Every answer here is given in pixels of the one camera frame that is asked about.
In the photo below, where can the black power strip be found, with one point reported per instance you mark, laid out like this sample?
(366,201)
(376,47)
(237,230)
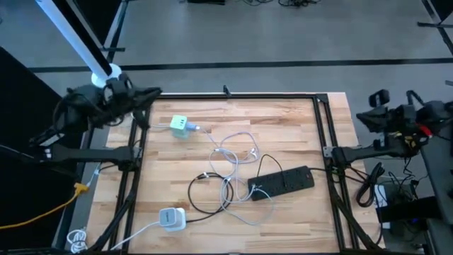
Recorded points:
(283,182)

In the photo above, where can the green cube charger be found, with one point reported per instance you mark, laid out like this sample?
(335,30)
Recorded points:
(178,125)

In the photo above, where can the dark equipment cart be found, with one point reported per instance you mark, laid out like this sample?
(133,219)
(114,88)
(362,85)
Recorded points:
(439,177)

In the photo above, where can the black camera clip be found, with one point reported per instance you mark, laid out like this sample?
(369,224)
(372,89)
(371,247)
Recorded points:
(226,91)

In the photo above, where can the white box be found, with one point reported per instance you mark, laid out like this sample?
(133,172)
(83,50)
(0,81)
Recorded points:
(380,198)

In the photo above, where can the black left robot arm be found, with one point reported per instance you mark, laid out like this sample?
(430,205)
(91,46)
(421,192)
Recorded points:
(88,154)

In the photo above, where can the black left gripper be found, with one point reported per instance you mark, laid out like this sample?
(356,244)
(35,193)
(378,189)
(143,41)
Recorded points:
(118,93)

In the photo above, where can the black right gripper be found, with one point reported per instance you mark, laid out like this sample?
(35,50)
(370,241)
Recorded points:
(403,120)

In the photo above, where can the grey stand leg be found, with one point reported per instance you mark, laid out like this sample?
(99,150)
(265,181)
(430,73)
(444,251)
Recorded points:
(117,28)

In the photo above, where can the black floor stand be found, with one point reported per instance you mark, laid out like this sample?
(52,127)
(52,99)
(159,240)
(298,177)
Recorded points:
(433,24)

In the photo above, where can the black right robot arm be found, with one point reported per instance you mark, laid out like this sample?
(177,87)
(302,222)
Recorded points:
(361,154)

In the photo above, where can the white pole with round base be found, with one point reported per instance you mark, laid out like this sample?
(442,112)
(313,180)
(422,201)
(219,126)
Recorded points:
(65,30)

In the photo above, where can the white cube charger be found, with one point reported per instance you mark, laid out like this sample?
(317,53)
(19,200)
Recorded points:
(170,217)

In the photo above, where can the black partition panel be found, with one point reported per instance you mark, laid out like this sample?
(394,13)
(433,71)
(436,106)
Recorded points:
(21,106)

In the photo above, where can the black equipment box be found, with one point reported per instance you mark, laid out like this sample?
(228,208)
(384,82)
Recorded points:
(407,209)

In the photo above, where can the black table frame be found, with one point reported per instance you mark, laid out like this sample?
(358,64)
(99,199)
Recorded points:
(247,96)

